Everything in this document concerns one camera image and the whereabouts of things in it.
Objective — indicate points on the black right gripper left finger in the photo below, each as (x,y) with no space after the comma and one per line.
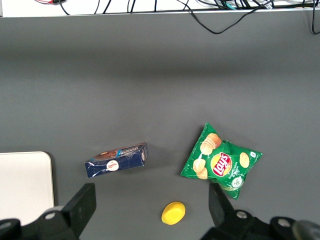
(80,210)

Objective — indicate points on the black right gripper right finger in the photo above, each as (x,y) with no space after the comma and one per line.
(222,215)

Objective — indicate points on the dark blue cookie box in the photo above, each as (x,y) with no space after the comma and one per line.
(117,162)

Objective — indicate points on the cream plastic tray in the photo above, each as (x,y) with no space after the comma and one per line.
(22,180)

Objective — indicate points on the yellow lemon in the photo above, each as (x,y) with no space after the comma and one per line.
(173,213)

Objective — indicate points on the green chips bag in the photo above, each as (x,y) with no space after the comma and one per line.
(220,162)

